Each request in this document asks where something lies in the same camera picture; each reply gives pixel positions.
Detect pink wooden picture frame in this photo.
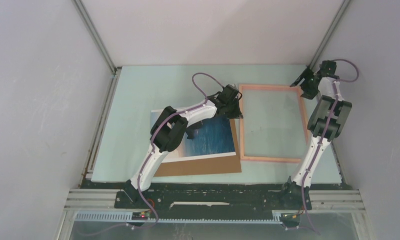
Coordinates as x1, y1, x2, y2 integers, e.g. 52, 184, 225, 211
238, 83, 310, 165

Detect small circuit board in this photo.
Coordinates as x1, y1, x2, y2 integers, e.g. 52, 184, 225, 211
131, 212, 151, 221

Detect aluminium frame rails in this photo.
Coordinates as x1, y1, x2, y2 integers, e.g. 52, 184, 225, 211
55, 189, 375, 240

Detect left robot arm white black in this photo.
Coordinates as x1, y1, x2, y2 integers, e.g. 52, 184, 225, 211
123, 84, 243, 208

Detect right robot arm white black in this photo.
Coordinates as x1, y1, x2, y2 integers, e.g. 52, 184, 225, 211
278, 59, 352, 209

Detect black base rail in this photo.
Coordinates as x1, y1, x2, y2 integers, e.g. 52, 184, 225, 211
114, 183, 312, 221

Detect white cable duct strip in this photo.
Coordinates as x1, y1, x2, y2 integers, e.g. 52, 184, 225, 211
74, 211, 282, 224

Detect left corner metal post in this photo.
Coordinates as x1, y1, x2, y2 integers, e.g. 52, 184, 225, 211
71, 0, 117, 74

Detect right corner metal post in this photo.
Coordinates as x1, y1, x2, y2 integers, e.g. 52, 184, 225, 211
307, 0, 352, 69

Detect landscape photo print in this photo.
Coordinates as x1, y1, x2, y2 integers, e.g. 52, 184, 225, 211
163, 116, 236, 163

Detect brown backing board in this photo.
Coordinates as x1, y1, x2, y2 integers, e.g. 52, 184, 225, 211
154, 119, 241, 177

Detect corner metal post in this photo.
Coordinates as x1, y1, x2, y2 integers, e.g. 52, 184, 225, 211
71, 0, 117, 74
307, 0, 352, 69

